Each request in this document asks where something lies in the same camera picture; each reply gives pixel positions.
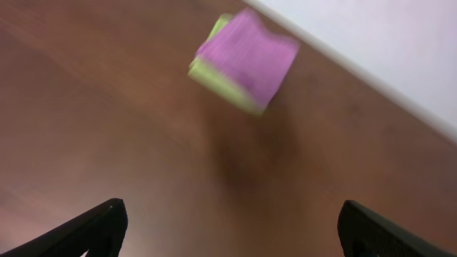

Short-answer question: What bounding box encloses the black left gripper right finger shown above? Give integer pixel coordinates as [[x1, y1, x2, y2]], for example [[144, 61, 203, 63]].
[[337, 200, 456, 257]]

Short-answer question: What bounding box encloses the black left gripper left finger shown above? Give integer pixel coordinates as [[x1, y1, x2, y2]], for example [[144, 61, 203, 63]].
[[1, 198, 128, 257]]

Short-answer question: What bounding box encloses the purple cloth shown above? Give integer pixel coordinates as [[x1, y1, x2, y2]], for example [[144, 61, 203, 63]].
[[189, 9, 299, 115]]

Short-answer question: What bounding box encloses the folded green cloth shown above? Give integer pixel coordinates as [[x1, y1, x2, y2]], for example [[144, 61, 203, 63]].
[[189, 11, 268, 114]]

